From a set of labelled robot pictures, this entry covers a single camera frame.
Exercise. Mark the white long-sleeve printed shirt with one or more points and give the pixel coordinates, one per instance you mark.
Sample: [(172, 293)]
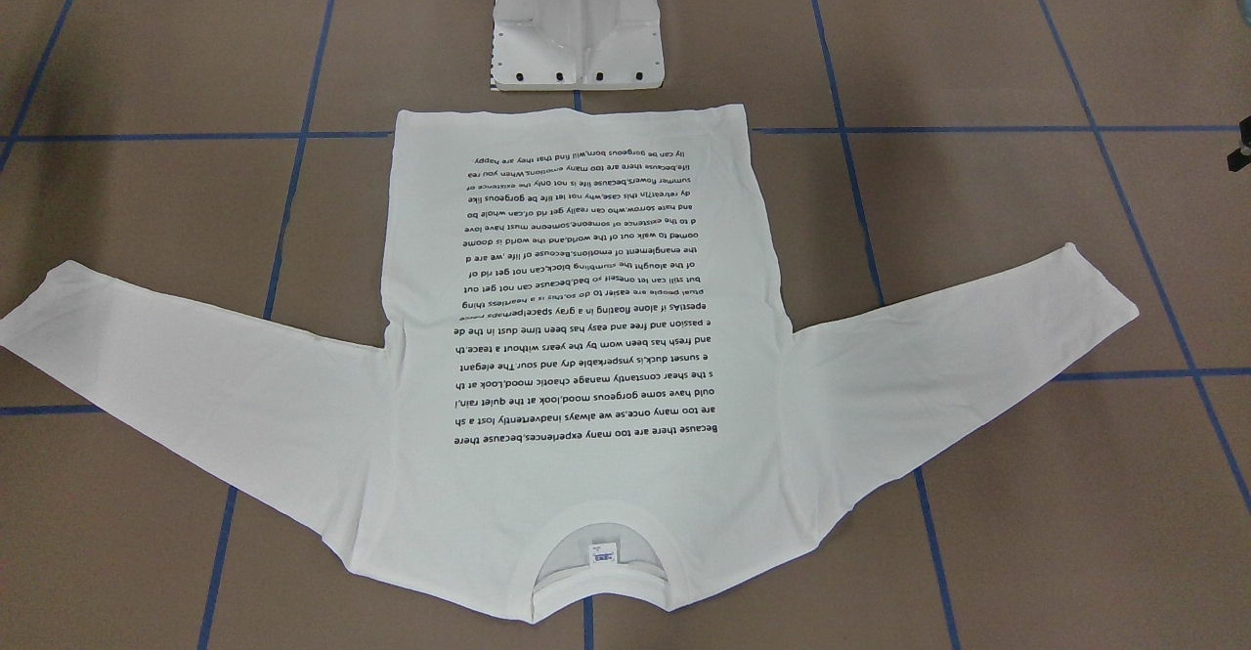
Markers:
[(588, 382)]

